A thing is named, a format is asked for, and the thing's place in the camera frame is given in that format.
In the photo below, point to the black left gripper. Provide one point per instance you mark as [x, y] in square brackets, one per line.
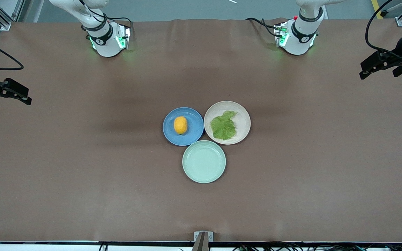
[400, 47]

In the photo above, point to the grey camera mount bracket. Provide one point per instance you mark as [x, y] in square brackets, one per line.
[203, 238]

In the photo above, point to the blue plate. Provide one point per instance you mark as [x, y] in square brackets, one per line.
[192, 120]

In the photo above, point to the beige plate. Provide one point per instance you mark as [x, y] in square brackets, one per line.
[243, 122]

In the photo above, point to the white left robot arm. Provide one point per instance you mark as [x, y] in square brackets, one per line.
[300, 38]

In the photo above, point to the green lettuce leaf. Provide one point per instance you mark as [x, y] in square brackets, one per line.
[223, 127]

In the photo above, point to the brown table cover sheet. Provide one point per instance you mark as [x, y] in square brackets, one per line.
[82, 174]

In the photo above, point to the yellow lemon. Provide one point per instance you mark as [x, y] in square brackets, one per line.
[180, 125]

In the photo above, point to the mint green plate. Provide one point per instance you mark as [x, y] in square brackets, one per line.
[203, 161]

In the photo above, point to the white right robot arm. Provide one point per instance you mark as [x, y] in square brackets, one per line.
[105, 38]

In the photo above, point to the white table edge rail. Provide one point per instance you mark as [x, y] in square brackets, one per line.
[47, 245]

